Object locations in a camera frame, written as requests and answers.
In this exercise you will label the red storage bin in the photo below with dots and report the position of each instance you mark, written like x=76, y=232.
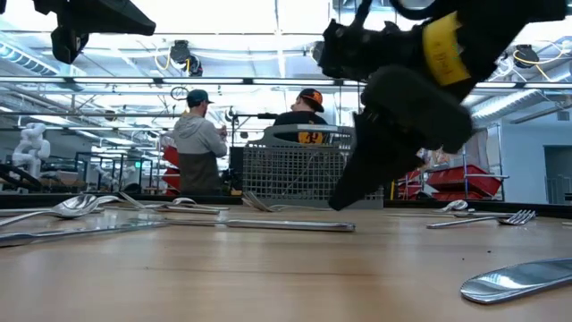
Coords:
x=465, y=179
x=172, y=156
x=409, y=188

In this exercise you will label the person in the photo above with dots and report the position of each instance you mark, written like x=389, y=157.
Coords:
x=199, y=143
x=299, y=118

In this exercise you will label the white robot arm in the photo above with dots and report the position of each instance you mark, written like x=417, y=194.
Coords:
x=31, y=147

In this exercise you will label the silver spoon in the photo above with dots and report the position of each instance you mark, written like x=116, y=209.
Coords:
x=76, y=206
x=109, y=199
x=453, y=205
x=184, y=201
x=566, y=223

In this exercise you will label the grey mesh cutlery basket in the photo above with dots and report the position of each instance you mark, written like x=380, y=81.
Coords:
x=286, y=179

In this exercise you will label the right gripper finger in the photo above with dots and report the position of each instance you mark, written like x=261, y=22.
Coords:
x=362, y=152
x=384, y=170

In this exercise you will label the silver fork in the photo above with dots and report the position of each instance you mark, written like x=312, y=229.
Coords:
x=518, y=217
x=257, y=203
x=134, y=201

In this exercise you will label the metal shelf rack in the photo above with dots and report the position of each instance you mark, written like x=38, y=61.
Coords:
x=465, y=188

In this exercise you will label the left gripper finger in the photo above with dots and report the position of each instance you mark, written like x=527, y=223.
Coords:
x=125, y=31
x=107, y=13

